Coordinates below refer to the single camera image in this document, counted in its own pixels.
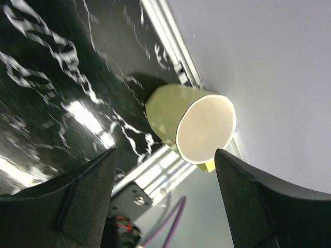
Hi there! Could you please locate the paper cup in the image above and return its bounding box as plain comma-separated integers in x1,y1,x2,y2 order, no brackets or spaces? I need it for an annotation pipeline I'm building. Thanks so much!
145,84,237,172

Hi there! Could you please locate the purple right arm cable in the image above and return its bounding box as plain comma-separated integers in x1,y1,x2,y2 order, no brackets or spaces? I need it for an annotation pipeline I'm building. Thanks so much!
142,195,187,248

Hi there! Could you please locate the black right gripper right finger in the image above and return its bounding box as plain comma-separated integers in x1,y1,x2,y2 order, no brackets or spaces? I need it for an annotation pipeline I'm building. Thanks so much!
215,149,330,247

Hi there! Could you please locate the black marble pattern mat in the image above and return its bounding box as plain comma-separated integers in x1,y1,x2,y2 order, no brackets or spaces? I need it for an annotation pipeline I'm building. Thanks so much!
1,1,179,194

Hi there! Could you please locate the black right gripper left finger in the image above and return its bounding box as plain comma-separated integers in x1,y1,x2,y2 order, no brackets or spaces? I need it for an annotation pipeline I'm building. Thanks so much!
1,149,117,247

